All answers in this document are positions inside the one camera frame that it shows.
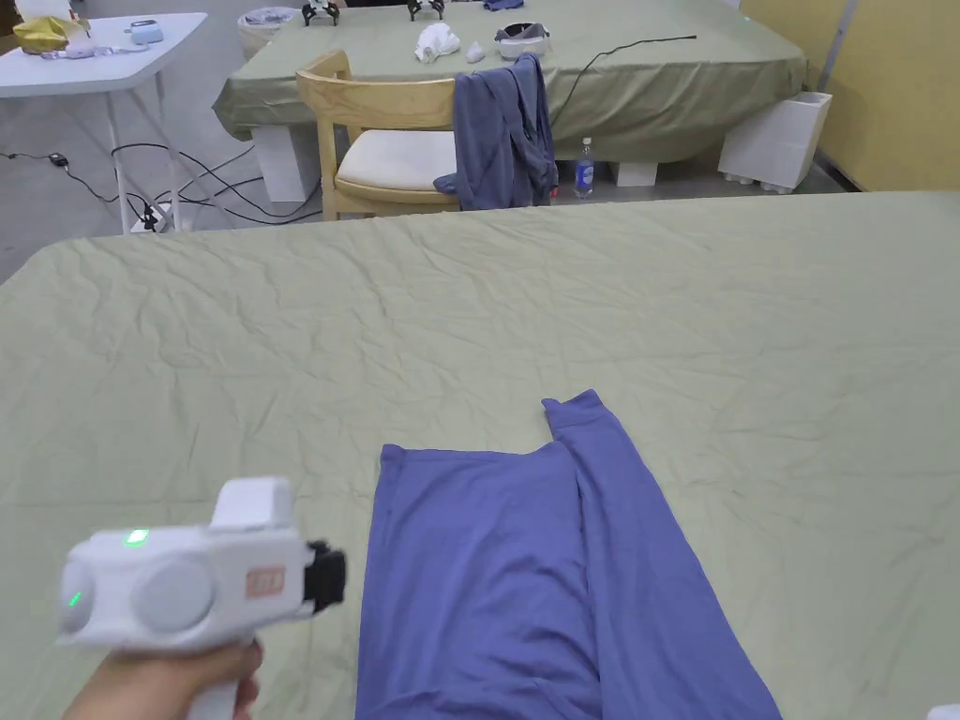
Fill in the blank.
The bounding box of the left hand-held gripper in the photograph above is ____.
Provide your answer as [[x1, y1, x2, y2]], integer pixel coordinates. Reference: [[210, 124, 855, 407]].
[[58, 477, 348, 720]]

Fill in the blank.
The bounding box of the person's left hand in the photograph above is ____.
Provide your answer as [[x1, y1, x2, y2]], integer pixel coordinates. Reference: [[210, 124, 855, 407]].
[[63, 637, 266, 720]]

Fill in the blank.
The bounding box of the bed with pale green sheet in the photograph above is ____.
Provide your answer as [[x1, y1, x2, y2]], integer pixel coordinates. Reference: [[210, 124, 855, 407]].
[[0, 190, 960, 720]]

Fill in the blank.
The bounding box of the blue long-sleeved garment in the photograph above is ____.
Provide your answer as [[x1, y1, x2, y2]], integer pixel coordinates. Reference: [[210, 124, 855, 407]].
[[353, 388, 786, 720]]

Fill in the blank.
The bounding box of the white power strip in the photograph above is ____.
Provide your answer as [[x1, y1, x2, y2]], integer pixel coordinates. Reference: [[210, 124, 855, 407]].
[[130, 201, 173, 235]]

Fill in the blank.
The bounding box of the wooden chair with cream seat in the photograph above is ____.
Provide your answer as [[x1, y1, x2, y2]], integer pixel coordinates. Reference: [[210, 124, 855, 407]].
[[295, 50, 483, 223]]

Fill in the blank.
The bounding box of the white folding table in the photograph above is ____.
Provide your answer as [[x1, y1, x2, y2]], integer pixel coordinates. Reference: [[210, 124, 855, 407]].
[[0, 0, 211, 235]]

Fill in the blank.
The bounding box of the grey-blue garment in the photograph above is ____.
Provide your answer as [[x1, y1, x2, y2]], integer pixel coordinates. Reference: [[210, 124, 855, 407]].
[[432, 52, 561, 212]]

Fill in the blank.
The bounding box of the waste bin with bag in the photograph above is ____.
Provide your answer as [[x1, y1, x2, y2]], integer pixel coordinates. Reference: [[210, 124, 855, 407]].
[[236, 6, 293, 63]]

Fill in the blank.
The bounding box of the clear plastic water bottle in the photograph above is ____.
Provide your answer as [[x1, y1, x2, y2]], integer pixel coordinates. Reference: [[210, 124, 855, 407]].
[[573, 136, 598, 201]]

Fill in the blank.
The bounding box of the white box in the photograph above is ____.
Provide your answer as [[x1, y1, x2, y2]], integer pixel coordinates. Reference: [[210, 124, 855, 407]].
[[717, 90, 834, 197]]

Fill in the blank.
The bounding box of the crumpled white cloth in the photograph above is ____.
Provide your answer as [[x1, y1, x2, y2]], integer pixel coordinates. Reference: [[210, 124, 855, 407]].
[[413, 22, 463, 66]]

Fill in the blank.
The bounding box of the white headset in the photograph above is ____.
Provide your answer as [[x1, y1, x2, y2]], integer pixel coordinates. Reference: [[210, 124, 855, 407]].
[[492, 22, 557, 62]]

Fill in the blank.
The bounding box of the low bed with green sheet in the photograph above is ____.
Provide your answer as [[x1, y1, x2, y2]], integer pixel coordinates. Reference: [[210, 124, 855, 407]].
[[212, 0, 811, 203]]

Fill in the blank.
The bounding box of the black floor cable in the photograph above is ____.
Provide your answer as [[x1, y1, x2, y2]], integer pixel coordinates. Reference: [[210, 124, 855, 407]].
[[0, 141, 325, 226]]

